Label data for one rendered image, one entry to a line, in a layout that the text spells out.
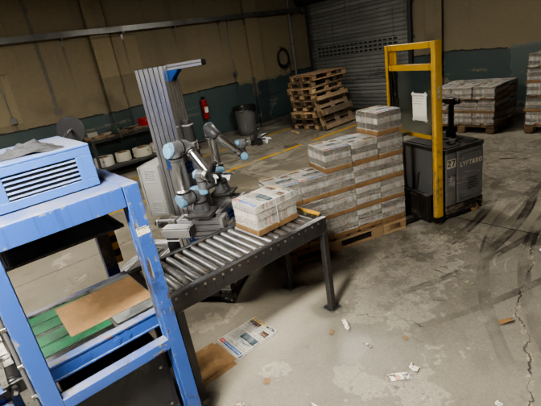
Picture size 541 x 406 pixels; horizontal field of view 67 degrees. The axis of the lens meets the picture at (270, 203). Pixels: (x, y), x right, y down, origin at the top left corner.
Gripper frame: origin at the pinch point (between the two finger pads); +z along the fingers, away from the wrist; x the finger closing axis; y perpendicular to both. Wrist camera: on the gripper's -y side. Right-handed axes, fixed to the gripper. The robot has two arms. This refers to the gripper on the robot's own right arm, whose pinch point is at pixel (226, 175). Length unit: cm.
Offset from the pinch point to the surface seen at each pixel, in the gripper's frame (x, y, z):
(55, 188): 123, -19, 24
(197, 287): 59, 55, 31
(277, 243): -3, 45, 42
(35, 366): 149, 52, 36
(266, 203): -11.0, 20.3, 27.0
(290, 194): -32.7, 18.4, 30.8
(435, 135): -215, -4, 69
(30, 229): 140, -7, 38
